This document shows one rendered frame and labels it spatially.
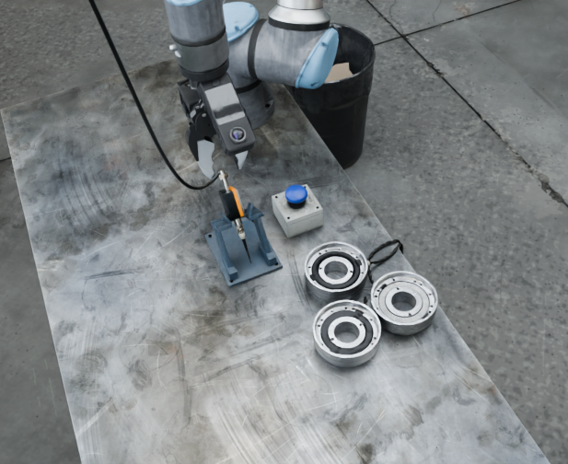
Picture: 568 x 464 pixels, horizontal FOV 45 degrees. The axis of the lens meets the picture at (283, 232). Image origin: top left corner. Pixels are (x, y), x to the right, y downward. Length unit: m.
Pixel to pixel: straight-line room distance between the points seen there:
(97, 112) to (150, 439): 0.79
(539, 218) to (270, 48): 1.35
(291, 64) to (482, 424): 0.71
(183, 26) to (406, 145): 1.76
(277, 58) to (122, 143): 0.39
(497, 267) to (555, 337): 0.28
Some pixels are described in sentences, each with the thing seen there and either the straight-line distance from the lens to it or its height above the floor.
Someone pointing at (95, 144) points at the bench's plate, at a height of 0.80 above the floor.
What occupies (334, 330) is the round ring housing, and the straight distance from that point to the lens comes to 1.10.
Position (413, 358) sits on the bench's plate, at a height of 0.80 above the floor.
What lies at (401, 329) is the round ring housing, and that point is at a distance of 1.10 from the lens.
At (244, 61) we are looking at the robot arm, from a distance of 1.35.
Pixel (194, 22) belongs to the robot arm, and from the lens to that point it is 0.93.
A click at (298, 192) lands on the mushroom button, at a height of 0.87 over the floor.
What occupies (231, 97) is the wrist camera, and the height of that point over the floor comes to 1.14.
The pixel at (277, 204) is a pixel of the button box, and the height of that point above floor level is 0.85.
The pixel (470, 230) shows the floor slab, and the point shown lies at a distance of 2.35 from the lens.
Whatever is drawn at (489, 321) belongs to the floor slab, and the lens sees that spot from 2.14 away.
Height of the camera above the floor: 1.75
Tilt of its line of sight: 49 degrees down
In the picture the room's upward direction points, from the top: 6 degrees counter-clockwise
